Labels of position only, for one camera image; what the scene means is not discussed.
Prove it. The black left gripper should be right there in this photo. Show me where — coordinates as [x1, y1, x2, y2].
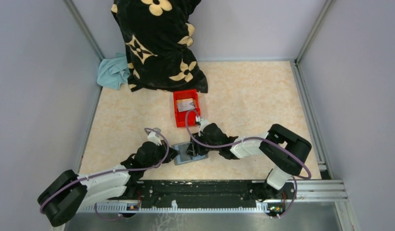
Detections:
[143, 140, 179, 171]

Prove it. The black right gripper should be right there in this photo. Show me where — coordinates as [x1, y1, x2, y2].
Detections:
[185, 131, 220, 157]

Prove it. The red plastic bin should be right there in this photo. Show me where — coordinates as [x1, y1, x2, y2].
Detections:
[173, 89, 201, 128]

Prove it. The grey card holder wallet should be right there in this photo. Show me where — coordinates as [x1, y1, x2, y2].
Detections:
[172, 142, 209, 166]

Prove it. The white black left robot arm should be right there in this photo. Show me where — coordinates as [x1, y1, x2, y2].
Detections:
[37, 141, 178, 227]

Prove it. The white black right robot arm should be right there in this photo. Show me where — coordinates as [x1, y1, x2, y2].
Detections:
[189, 122, 312, 198]

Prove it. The silver credit card in bin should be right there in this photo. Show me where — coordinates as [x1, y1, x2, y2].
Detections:
[176, 98, 196, 112]

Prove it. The light blue cloth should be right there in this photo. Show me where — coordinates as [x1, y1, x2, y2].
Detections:
[96, 53, 129, 90]

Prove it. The black floral blanket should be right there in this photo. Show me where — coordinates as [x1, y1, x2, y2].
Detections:
[111, 0, 208, 93]

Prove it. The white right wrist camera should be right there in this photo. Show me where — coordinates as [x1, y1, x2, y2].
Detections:
[195, 116, 211, 132]

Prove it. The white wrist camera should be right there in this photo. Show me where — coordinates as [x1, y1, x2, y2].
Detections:
[195, 116, 211, 132]
[146, 128, 162, 146]

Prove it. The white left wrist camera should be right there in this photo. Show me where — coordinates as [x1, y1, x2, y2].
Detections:
[146, 128, 162, 146]

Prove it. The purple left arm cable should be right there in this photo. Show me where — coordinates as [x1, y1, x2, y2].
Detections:
[39, 127, 170, 221]

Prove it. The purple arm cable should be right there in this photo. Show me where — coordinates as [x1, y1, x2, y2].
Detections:
[39, 127, 170, 221]
[184, 109, 313, 218]

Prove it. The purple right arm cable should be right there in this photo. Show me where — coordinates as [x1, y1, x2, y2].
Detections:
[184, 109, 313, 218]

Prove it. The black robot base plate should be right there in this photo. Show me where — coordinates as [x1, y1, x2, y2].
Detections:
[106, 179, 297, 211]

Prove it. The grey slotted cable duct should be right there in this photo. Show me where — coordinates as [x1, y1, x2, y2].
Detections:
[78, 200, 269, 214]

